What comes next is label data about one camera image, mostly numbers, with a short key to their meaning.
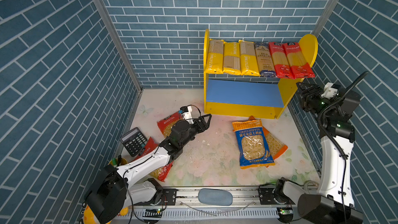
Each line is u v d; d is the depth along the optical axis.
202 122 0.69
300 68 0.71
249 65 0.73
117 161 0.74
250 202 0.73
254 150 0.85
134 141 0.91
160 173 0.77
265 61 0.74
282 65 0.73
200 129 0.68
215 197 0.71
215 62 0.75
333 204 0.36
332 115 0.49
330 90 0.59
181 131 0.58
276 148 0.89
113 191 0.40
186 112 0.70
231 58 0.77
